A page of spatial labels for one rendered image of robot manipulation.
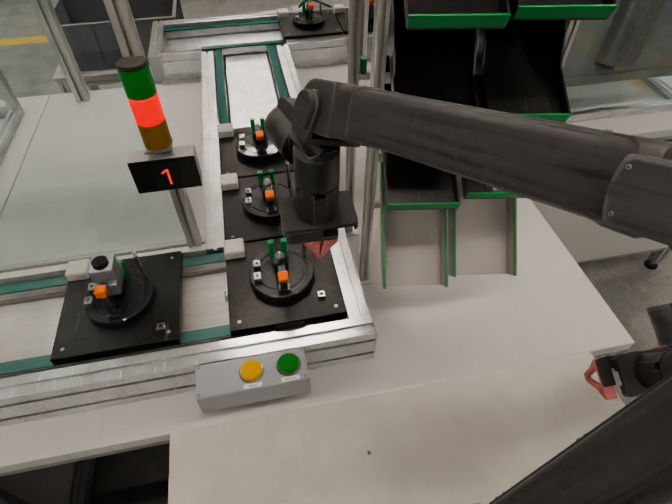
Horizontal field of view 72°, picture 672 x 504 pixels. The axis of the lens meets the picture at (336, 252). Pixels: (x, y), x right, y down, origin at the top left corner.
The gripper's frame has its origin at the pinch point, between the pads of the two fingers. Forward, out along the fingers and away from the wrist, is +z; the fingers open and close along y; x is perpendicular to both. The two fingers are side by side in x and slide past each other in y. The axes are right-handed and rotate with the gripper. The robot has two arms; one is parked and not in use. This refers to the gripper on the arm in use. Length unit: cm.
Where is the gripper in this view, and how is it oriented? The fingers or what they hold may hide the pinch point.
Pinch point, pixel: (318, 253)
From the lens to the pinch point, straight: 70.4
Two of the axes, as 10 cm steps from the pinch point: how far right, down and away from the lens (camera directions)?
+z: -0.2, 6.5, 7.6
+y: -9.8, 1.3, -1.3
